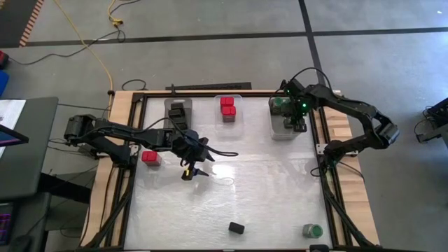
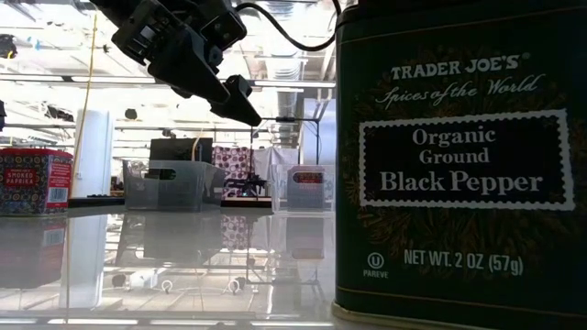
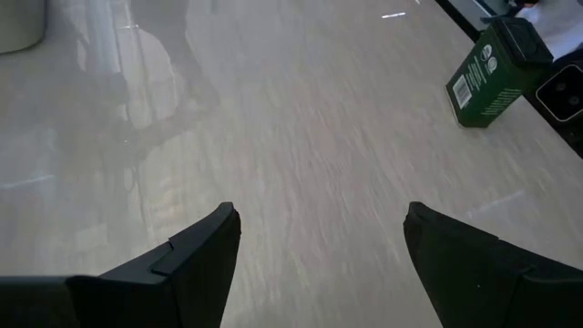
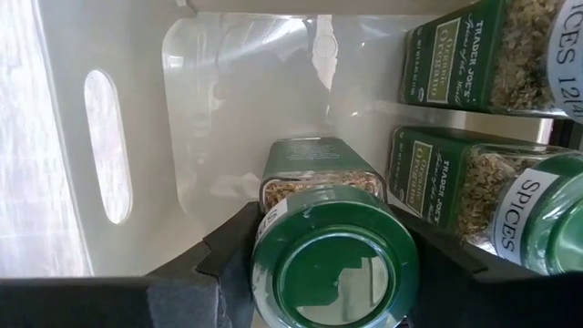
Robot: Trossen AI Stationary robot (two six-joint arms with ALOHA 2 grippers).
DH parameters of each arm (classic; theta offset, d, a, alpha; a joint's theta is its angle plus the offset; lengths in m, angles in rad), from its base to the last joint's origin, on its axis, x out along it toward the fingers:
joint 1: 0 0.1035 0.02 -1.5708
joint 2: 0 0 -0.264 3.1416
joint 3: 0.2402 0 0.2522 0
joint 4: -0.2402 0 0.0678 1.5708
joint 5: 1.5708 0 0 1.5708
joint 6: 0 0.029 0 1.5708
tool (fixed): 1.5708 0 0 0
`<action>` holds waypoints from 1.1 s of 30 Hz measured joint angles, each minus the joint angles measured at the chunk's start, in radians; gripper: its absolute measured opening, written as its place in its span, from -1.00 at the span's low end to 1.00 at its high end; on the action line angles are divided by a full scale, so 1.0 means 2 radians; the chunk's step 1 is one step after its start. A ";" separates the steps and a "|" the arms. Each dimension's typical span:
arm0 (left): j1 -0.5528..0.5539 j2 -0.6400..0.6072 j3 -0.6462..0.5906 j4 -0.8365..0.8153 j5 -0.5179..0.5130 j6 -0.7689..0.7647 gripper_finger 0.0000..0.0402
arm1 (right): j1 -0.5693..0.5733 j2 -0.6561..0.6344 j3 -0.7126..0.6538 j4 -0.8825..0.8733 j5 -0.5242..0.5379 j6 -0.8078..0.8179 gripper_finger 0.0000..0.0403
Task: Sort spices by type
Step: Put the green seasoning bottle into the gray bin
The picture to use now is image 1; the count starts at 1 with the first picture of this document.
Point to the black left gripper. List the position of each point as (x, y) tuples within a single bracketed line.
[(189, 147)]

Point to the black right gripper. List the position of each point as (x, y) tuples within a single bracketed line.
[(297, 99)]

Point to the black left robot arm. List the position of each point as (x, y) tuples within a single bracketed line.
[(115, 131)]

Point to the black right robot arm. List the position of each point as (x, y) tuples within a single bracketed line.
[(350, 108)]

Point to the translucent white plastic bin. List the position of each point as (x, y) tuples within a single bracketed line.
[(280, 134)]

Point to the silver mounting plate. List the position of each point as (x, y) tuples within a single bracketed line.
[(320, 148)]

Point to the clear plastic bin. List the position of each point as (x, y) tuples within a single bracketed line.
[(229, 129)]

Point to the left clear bin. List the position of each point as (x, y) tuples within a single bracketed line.
[(166, 115)]

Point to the black floor strip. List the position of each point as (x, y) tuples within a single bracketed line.
[(210, 86)]

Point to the dark grey side table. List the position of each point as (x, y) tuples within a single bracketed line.
[(35, 157)]

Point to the tablet with lit screen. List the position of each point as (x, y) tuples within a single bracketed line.
[(8, 138)]

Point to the white paper sheet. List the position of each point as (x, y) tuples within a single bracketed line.
[(12, 112)]

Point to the computer with lit panel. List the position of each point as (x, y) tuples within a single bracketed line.
[(5, 224)]

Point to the blue object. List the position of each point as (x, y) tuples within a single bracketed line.
[(3, 82)]

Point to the red device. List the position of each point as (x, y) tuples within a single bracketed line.
[(3, 59)]

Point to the black mat orange striped edge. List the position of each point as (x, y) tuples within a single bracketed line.
[(14, 21)]

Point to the black aluminium table frame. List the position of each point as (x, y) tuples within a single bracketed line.
[(196, 94)]

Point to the black frame clamp bracket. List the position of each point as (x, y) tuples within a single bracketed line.
[(172, 88)]

